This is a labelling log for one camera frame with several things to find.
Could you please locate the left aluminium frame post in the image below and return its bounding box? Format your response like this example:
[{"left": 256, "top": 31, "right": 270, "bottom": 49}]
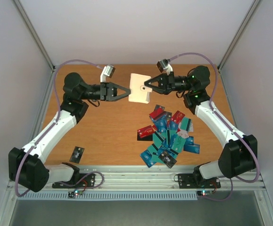
[{"left": 12, "top": 0, "right": 55, "bottom": 72}]

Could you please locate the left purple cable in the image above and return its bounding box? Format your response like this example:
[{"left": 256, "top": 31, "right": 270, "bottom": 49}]
[{"left": 14, "top": 59, "right": 106, "bottom": 197}]

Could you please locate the right small circuit board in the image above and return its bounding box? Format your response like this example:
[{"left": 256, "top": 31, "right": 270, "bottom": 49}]
[{"left": 197, "top": 190, "right": 214, "bottom": 196}]

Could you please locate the left small circuit board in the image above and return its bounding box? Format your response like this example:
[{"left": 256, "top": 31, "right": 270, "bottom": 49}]
[{"left": 68, "top": 190, "right": 83, "bottom": 198}]

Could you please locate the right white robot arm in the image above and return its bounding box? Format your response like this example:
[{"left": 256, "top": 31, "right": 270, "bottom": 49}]
[{"left": 144, "top": 65, "right": 260, "bottom": 187}]

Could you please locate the white red card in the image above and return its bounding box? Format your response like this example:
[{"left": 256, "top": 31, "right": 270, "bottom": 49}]
[{"left": 177, "top": 130, "right": 189, "bottom": 139}]

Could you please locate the red vip card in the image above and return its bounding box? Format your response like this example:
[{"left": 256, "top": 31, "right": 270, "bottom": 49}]
[
  {"left": 170, "top": 111, "right": 185, "bottom": 124},
  {"left": 137, "top": 125, "right": 155, "bottom": 139}
]

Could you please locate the lone black VIP card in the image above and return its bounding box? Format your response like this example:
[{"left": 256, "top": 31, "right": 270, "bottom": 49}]
[{"left": 69, "top": 146, "right": 84, "bottom": 163}]

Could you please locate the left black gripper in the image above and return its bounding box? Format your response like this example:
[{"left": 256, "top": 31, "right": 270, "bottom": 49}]
[{"left": 80, "top": 82, "right": 132, "bottom": 101}]

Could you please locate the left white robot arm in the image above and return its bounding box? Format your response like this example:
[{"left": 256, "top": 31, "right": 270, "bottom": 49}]
[{"left": 8, "top": 73, "right": 131, "bottom": 197}]

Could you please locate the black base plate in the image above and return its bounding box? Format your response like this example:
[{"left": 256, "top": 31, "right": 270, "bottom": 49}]
[
  {"left": 52, "top": 173, "right": 96, "bottom": 189},
  {"left": 178, "top": 173, "right": 221, "bottom": 189}
]

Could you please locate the red VIP card upper right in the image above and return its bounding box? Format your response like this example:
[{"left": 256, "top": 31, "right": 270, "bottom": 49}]
[{"left": 170, "top": 111, "right": 185, "bottom": 124}]

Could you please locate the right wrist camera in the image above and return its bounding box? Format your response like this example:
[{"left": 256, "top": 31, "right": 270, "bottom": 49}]
[{"left": 157, "top": 59, "right": 173, "bottom": 75}]

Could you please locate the blue card centre top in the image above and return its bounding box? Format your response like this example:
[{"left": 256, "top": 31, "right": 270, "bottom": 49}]
[{"left": 155, "top": 117, "right": 167, "bottom": 133}]

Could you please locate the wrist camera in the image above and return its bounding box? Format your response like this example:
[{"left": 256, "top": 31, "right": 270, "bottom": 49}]
[
  {"left": 100, "top": 65, "right": 116, "bottom": 82},
  {"left": 157, "top": 59, "right": 173, "bottom": 75}
]

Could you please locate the red VIP card left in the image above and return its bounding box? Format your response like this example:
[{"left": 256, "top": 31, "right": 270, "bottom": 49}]
[{"left": 137, "top": 125, "right": 155, "bottom": 139}]

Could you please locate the teal VIP card centre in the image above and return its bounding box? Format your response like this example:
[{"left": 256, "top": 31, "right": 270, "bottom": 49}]
[{"left": 170, "top": 134, "right": 186, "bottom": 153}]

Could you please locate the small circuit board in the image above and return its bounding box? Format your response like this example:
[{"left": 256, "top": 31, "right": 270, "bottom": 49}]
[
  {"left": 197, "top": 190, "right": 214, "bottom": 196},
  {"left": 68, "top": 190, "right": 83, "bottom": 198}
]

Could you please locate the purple cable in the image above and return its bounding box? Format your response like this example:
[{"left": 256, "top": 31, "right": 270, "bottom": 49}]
[
  {"left": 14, "top": 59, "right": 106, "bottom": 197},
  {"left": 169, "top": 52, "right": 261, "bottom": 202}
]

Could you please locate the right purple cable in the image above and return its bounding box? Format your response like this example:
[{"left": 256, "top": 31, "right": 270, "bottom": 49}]
[{"left": 169, "top": 52, "right": 261, "bottom": 202}]

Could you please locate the blue card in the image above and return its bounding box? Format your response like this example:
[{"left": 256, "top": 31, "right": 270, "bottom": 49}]
[
  {"left": 155, "top": 117, "right": 167, "bottom": 133},
  {"left": 183, "top": 144, "right": 200, "bottom": 154},
  {"left": 140, "top": 149, "right": 157, "bottom": 168}
]

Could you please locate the beige card holder wallet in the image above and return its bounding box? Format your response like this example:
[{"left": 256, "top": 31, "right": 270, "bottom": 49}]
[{"left": 128, "top": 73, "right": 152, "bottom": 104}]

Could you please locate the grey slotted cable duct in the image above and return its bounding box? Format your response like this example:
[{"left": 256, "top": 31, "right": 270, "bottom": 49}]
[{"left": 20, "top": 190, "right": 197, "bottom": 201}]

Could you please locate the blue card right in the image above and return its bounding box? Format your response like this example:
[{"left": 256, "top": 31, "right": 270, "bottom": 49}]
[{"left": 183, "top": 144, "right": 200, "bottom": 154}]

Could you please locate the right aluminium frame post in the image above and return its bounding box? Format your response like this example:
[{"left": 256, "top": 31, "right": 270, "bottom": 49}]
[{"left": 217, "top": 0, "right": 262, "bottom": 71}]

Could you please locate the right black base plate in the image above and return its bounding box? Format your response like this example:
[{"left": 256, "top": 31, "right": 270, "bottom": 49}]
[{"left": 178, "top": 173, "right": 221, "bottom": 189}]

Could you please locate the teal card upper right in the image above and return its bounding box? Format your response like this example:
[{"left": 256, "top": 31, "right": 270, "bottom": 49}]
[{"left": 179, "top": 117, "right": 192, "bottom": 131}]

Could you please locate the blue card bottom left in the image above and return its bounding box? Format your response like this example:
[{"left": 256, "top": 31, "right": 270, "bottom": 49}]
[{"left": 140, "top": 149, "right": 157, "bottom": 168}]

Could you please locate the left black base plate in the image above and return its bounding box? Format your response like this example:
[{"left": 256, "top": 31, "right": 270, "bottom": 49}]
[{"left": 52, "top": 173, "right": 96, "bottom": 189}]

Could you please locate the aluminium frame post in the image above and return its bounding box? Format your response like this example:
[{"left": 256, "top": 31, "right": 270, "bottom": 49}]
[
  {"left": 217, "top": 0, "right": 262, "bottom": 71},
  {"left": 12, "top": 0, "right": 55, "bottom": 72}
]

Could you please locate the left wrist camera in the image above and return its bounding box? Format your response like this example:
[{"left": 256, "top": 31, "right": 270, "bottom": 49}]
[{"left": 100, "top": 65, "right": 116, "bottom": 82}]

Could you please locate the red card top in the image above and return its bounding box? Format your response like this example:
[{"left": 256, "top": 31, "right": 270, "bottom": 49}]
[{"left": 149, "top": 108, "right": 165, "bottom": 120}]

